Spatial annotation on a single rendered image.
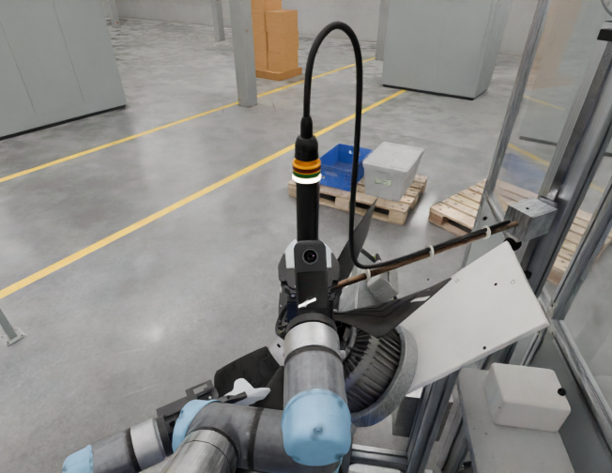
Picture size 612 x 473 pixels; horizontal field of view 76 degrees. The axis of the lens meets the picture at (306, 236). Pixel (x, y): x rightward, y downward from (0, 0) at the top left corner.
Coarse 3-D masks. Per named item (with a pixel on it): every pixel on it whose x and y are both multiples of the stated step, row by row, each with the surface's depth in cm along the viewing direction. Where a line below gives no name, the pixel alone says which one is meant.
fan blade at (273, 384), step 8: (280, 368) 82; (272, 376) 81; (280, 376) 80; (272, 384) 79; (280, 384) 79; (272, 392) 78; (280, 392) 78; (264, 400) 77; (272, 400) 77; (280, 400) 76; (272, 408) 76; (280, 408) 75; (240, 472) 69; (248, 472) 68; (256, 472) 68; (264, 472) 67
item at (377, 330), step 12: (396, 300) 72; (408, 300) 69; (336, 312) 81; (348, 312) 78; (360, 312) 74; (372, 312) 71; (384, 312) 68; (396, 312) 65; (408, 312) 63; (348, 324) 70; (360, 324) 67; (372, 324) 65; (384, 324) 63; (396, 324) 61
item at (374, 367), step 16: (368, 336) 89; (384, 336) 91; (352, 352) 89; (368, 352) 88; (384, 352) 89; (400, 352) 91; (352, 368) 87; (368, 368) 87; (384, 368) 88; (352, 384) 87; (368, 384) 87; (384, 384) 88; (352, 400) 89; (368, 400) 88
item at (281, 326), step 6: (282, 312) 96; (282, 318) 94; (276, 324) 93; (282, 324) 91; (342, 324) 91; (276, 330) 91; (282, 330) 88; (342, 330) 89; (348, 330) 90; (282, 336) 88; (342, 336) 88; (348, 336) 89; (342, 342) 88; (342, 348) 88
